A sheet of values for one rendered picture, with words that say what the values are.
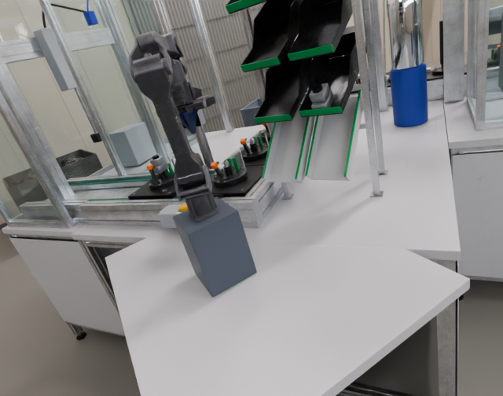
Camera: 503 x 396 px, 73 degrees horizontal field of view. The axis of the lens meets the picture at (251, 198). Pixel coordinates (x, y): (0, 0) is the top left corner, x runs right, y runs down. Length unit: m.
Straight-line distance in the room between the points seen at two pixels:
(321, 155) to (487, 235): 0.97
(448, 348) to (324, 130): 0.75
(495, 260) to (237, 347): 1.40
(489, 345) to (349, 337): 1.21
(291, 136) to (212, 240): 0.50
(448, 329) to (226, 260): 0.66
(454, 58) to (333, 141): 1.14
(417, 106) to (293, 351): 1.37
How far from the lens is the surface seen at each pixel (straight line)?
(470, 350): 1.88
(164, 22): 1.47
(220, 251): 0.88
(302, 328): 0.79
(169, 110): 0.81
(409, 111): 1.83
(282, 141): 1.19
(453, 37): 2.12
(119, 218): 1.56
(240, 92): 5.83
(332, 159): 1.10
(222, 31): 5.77
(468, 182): 1.70
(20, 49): 2.11
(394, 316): 0.80
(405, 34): 1.78
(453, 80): 2.16
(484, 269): 1.95
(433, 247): 0.98
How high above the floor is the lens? 1.44
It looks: 25 degrees down
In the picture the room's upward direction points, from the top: 16 degrees counter-clockwise
